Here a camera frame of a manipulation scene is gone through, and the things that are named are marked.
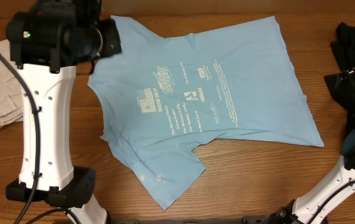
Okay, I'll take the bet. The light blue t-shirt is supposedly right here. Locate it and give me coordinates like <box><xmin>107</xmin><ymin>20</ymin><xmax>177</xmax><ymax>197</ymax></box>
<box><xmin>88</xmin><ymin>17</ymin><xmax>323</xmax><ymax>208</ymax></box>

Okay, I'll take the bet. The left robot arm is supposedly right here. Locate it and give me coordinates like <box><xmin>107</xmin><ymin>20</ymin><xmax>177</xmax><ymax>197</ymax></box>
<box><xmin>6</xmin><ymin>0</ymin><xmax>121</xmax><ymax>223</ymax></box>

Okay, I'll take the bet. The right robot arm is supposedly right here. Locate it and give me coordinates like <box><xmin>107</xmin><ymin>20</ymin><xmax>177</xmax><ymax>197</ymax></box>
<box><xmin>261</xmin><ymin>68</ymin><xmax>355</xmax><ymax>223</ymax></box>

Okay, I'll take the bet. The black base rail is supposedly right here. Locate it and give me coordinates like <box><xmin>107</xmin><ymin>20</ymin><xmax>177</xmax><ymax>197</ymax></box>
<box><xmin>106</xmin><ymin>215</ymin><xmax>272</xmax><ymax>224</ymax></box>

